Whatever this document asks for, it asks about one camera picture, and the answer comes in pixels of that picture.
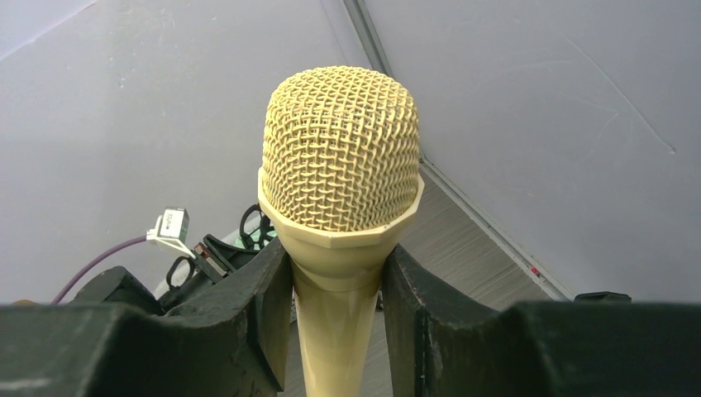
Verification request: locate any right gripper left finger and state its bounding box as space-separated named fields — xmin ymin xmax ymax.
xmin=1 ymin=241 xmax=292 ymax=396

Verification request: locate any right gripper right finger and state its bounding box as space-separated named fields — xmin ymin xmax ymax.
xmin=382 ymin=247 xmax=700 ymax=396

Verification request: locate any cream yellow microphone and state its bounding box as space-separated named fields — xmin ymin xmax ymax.
xmin=257 ymin=65 xmax=424 ymax=396

